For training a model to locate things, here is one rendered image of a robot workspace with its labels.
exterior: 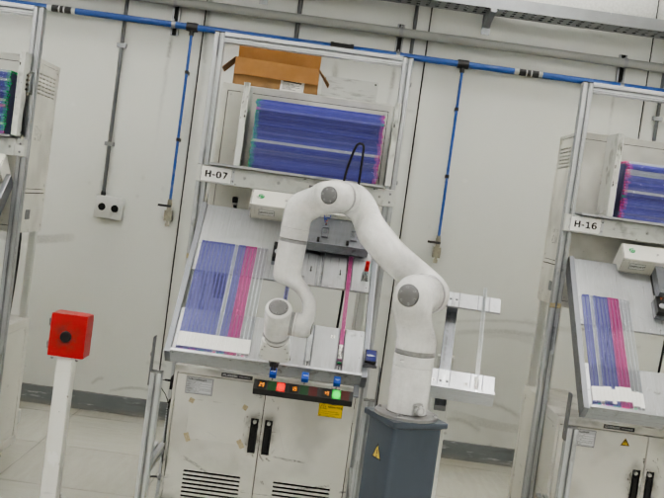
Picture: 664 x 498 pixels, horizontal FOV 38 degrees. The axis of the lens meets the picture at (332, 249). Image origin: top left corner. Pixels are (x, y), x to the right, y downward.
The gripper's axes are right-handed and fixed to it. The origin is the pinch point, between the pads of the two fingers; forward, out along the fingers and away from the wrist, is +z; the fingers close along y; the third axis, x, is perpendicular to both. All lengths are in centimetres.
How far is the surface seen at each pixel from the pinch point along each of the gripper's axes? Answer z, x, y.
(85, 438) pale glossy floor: 154, 46, -92
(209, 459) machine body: 58, -8, -21
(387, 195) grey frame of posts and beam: -4, 82, 33
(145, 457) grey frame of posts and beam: 33, -24, -40
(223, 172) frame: -5, 82, -31
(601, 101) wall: 56, 233, 148
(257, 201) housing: -2, 71, -17
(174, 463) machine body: 60, -10, -34
